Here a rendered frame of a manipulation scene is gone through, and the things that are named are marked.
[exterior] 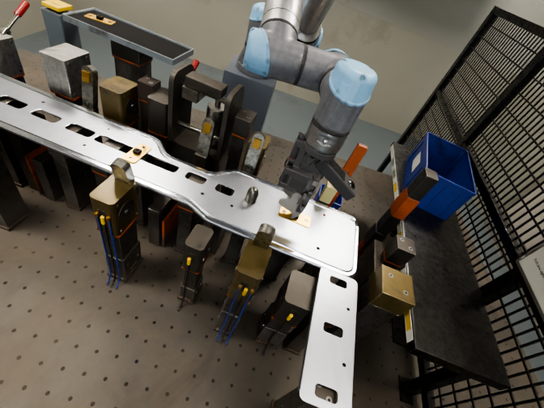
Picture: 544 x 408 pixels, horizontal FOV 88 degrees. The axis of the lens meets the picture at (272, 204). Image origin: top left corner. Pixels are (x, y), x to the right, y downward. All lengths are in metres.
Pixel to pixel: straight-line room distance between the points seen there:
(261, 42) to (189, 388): 0.80
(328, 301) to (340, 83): 0.45
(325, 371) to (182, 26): 3.91
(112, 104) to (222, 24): 3.04
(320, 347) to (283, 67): 0.55
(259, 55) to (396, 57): 3.43
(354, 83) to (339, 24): 3.28
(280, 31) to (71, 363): 0.87
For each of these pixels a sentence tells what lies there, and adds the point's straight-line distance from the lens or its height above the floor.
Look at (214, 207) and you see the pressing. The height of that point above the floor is 1.00.
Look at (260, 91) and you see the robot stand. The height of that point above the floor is 1.07.
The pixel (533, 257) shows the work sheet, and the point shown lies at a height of 1.19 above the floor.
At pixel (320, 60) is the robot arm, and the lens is 0.59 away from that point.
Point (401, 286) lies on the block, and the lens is 0.74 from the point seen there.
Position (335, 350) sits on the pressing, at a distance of 0.65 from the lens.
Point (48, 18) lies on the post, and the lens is 1.31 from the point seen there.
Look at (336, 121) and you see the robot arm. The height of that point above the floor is 1.34.
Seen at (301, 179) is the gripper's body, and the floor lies 1.20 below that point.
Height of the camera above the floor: 1.55
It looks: 44 degrees down
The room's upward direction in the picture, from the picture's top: 23 degrees clockwise
